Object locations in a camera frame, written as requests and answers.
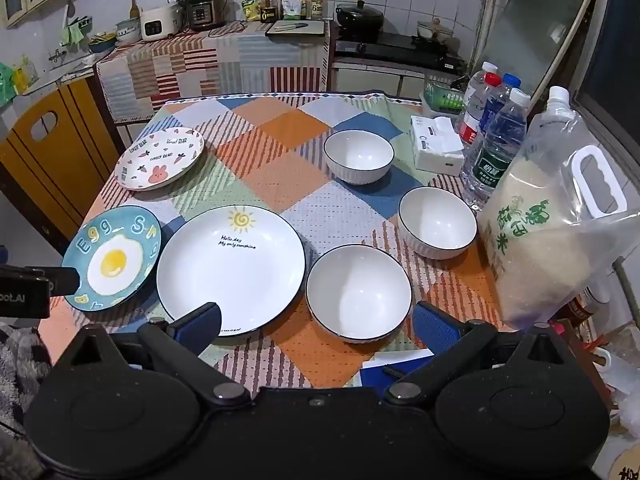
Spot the blue booklet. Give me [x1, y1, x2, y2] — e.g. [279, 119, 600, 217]
[360, 347, 436, 389]

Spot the striped patchwork counter cloth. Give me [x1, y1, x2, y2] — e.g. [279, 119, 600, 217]
[95, 20, 331, 123]

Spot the grey metal panel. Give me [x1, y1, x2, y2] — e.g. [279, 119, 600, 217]
[480, 0, 603, 111]

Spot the cutting board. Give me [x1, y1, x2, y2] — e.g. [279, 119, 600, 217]
[265, 19, 326, 37]

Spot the black gas stove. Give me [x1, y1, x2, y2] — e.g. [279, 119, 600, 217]
[334, 30, 466, 72]

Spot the dark pressure cooker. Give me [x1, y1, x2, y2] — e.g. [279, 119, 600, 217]
[185, 0, 231, 31]

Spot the stack of pale bowls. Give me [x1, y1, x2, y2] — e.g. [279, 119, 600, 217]
[116, 18, 142, 44]

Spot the yellowish plastic bag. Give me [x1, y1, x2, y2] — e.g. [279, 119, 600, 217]
[12, 57, 39, 91]

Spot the green hanging cloth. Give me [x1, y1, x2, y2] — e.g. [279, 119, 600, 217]
[61, 17, 93, 46]

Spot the white tissue pack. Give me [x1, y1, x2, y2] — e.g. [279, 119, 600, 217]
[410, 115, 466, 177]

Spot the green plastic bag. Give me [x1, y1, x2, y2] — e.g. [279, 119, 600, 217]
[0, 62, 18, 108]

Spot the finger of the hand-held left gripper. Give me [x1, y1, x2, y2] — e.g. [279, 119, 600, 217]
[48, 267, 81, 296]

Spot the black wok with lid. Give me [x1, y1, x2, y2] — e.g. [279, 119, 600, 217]
[335, 1, 385, 41]

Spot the small pot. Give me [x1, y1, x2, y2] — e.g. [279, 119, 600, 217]
[416, 17, 453, 41]

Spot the clear bag of rice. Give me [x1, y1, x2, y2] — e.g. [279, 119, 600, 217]
[477, 86, 640, 331]

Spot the blue bowl with yellow rim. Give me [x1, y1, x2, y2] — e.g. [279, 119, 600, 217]
[89, 32, 118, 54]

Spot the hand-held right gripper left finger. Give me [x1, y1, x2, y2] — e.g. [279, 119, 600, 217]
[55, 302, 251, 407]

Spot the white cap water bottle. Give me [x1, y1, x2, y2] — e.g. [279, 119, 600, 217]
[462, 61, 499, 107]

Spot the white lower cabinet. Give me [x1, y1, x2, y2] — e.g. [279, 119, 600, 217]
[332, 62, 427, 99]

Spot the white bowl with dark rim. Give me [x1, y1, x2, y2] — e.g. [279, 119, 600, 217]
[397, 186, 478, 261]
[323, 130, 395, 186]
[305, 244, 413, 345]

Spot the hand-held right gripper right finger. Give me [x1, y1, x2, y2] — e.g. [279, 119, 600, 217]
[384, 301, 593, 407]

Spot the blue cap water bottle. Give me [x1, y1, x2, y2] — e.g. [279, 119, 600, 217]
[487, 74, 522, 127]

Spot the grey plaid fleece clothing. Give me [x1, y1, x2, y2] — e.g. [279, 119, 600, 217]
[0, 322, 56, 436]

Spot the carrot print white plate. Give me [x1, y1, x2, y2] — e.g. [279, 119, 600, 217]
[114, 126, 206, 192]

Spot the green plastic basket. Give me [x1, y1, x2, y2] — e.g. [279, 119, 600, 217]
[424, 77, 468, 113]

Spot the large white sun plate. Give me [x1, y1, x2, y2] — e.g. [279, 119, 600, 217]
[156, 205, 307, 337]

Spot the white rice cooker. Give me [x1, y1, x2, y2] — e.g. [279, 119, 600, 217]
[140, 4, 182, 42]

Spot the green label water bottle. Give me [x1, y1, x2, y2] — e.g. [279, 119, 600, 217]
[462, 88, 532, 211]

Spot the red cap water bottle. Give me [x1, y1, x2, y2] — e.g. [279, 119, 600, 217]
[457, 72, 502, 147]

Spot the blue fried egg plate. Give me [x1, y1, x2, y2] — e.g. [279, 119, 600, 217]
[61, 205, 163, 311]

